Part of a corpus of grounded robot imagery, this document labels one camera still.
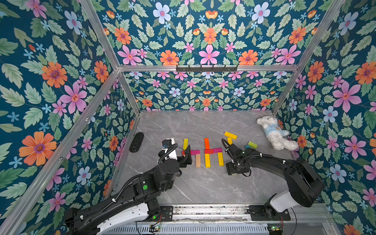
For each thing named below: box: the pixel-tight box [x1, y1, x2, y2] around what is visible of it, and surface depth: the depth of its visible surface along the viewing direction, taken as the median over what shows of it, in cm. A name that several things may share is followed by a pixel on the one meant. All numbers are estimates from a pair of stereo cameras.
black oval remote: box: [129, 132, 145, 153], surface depth 100 cm
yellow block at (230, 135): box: [224, 131, 238, 140], surface depth 107 cm
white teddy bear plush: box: [256, 115, 299, 151], surface depth 98 cm
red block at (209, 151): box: [204, 149, 214, 154], surface depth 98 cm
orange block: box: [204, 137, 211, 150], surface depth 104 cm
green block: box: [247, 141, 259, 150], surface depth 101 cm
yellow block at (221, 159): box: [217, 152, 225, 167], surface depth 94 cm
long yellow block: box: [182, 138, 189, 151], surface depth 103 cm
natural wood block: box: [195, 153, 201, 168], surface depth 93 cm
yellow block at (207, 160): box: [204, 153, 212, 168], surface depth 94 cm
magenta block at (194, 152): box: [189, 149, 201, 156], surface depth 98 cm
